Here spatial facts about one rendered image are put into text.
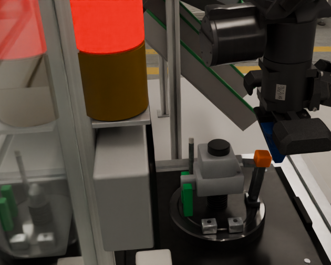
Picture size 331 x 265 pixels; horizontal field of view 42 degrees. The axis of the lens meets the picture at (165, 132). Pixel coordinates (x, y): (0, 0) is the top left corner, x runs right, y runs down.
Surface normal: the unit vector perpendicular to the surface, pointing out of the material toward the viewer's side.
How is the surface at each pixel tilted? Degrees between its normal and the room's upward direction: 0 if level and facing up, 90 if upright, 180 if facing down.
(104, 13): 90
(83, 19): 90
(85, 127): 90
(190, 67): 90
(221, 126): 0
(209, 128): 0
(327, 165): 0
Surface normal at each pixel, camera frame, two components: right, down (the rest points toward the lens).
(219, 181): 0.08, 0.51
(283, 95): -0.29, 0.51
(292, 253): -0.04, -0.86
